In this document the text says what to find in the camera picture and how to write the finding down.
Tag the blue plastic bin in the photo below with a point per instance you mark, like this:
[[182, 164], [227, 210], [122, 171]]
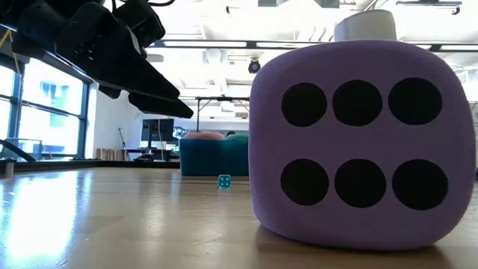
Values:
[[209, 160]]

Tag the black computer monitor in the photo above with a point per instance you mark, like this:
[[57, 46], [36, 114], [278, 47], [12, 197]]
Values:
[[157, 130]]

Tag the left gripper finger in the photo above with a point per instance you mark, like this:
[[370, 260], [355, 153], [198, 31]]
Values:
[[108, 56], [164, 106]]

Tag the purple plush die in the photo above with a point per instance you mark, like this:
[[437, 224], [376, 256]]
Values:
[[358, 145]]

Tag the small blue translucent die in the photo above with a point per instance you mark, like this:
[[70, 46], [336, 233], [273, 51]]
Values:
[[224, 182]]

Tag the black aluminium table frame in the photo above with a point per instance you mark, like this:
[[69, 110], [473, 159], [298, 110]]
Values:
[[112, 163]]

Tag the black overhead camera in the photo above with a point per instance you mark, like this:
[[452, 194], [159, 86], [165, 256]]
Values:
[[254, 66]]

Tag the wooden slat crate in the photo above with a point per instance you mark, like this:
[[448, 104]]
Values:
[[110, 154]]

